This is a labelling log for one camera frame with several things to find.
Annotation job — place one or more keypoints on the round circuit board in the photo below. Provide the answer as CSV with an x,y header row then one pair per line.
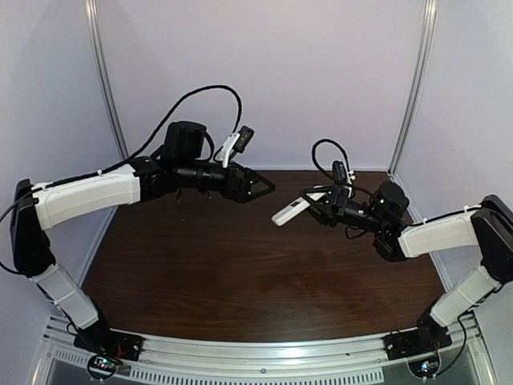
x,y
424,368
101,368

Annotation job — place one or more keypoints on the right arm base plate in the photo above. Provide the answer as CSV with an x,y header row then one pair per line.
x,y
404,344

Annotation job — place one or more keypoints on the front aluminium rail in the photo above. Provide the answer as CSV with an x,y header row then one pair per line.
x,y
360,360

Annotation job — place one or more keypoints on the aluminium frame post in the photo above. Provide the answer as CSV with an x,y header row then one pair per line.
x,y
94,27
429,20

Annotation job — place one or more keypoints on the left aluminium frame post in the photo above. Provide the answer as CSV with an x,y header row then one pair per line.
x,y
94,27

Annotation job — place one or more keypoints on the right aluminium frame post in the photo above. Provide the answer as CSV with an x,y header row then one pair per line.
x,y
429,20

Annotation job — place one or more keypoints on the white remote control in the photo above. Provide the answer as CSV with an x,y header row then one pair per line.
x,y
290,211

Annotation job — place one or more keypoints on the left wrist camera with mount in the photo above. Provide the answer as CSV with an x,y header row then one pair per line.
x,y
236,143

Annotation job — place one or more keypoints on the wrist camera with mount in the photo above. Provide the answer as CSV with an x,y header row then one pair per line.
x,y
236,143
343,177

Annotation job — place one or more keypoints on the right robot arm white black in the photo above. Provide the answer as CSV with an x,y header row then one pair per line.
x,y
487,226

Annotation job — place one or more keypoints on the left round circuit board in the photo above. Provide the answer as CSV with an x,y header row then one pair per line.
x,y
101,368

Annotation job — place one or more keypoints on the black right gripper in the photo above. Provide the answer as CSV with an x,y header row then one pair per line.
x,y
327,206

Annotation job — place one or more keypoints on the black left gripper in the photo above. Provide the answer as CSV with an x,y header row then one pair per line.
x,y
241,184

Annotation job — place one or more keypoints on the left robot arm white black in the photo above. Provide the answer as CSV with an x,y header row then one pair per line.
x,y
176,165

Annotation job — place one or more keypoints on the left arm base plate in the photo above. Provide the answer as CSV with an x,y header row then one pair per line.
x,y
114,344

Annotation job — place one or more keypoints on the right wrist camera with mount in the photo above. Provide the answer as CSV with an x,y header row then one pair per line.
x,y
343,177

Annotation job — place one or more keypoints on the right round circuit board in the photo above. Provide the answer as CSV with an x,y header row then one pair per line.
x,y
424,368

